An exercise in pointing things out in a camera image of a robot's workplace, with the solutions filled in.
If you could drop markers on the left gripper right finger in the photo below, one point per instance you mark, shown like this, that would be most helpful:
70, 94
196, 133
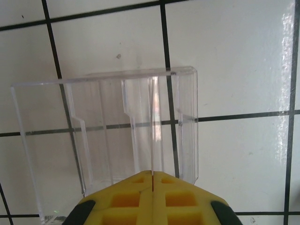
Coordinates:
182, 204

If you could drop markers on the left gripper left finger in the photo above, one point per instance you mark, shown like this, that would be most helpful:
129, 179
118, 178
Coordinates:
122, 204

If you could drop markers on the clear acrylic card stand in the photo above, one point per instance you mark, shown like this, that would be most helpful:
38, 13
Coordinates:
105, 122

